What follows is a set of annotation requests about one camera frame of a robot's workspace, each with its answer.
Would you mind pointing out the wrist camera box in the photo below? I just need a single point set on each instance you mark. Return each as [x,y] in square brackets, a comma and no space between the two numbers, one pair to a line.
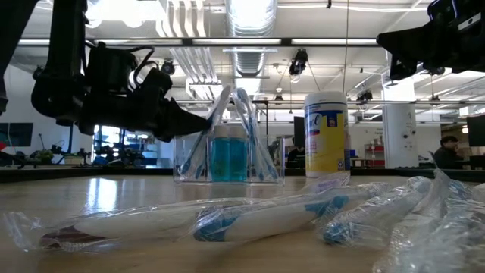
[443,9]
[155,85]

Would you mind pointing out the small toothpaste tube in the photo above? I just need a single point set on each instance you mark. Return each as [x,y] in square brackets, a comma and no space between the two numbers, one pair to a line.
[238,159]
[220,159]

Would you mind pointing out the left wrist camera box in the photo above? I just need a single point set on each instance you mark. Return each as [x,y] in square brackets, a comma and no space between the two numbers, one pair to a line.
[155,85]

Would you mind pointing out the silver ceiling duct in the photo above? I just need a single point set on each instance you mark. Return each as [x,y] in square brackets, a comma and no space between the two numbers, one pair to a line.
[250,15]

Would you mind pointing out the white round column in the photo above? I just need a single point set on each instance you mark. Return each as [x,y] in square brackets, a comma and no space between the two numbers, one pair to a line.
[399,132]

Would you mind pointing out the yellow disinfectant wipes canister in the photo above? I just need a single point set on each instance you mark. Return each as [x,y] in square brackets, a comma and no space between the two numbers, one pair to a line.
[326,151]

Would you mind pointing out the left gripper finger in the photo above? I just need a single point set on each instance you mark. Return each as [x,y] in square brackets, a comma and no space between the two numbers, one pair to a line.
[185,123]

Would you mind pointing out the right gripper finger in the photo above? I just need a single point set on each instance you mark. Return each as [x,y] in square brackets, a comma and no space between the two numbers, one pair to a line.
[409,41]

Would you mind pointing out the green potted plant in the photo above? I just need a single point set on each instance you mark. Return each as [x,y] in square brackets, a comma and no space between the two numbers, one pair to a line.
[43,156]

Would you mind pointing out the red shelf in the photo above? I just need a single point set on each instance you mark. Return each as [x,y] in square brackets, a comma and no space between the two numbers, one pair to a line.
[375,155]

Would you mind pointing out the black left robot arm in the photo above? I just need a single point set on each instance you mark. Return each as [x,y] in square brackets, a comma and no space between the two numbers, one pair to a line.
[68,38]

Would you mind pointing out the dark wall picture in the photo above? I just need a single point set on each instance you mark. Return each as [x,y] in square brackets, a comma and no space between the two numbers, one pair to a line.
[17,134]

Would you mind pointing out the person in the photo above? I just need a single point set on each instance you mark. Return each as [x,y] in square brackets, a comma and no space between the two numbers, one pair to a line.
[447,155]

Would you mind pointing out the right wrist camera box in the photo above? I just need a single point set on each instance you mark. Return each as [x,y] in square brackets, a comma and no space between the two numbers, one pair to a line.
[443,9]

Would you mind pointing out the black computer monitor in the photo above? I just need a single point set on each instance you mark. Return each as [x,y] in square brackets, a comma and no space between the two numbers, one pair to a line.
[299,132]
[476,130]

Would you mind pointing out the black hanging camera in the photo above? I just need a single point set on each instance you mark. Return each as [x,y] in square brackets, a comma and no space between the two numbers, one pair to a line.
[299,60]

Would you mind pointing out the clear plastic organizer box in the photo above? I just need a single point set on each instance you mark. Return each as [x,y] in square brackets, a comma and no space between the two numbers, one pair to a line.
[278,151]

